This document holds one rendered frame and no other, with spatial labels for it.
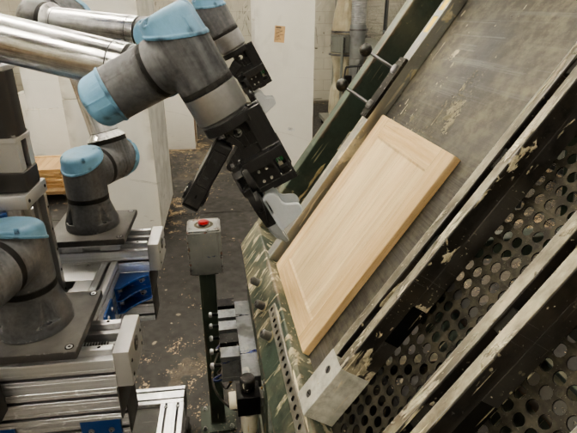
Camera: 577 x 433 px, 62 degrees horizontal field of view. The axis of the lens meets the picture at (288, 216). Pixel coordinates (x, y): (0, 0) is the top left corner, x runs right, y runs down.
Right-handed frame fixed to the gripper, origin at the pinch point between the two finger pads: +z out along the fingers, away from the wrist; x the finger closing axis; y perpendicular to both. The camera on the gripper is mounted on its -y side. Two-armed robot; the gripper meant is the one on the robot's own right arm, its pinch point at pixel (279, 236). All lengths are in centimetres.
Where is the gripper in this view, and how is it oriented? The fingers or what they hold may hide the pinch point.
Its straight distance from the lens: 74.4
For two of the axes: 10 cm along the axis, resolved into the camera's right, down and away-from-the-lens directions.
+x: -1.2, -3.9, 9.1
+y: 8.8, -4.7, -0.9
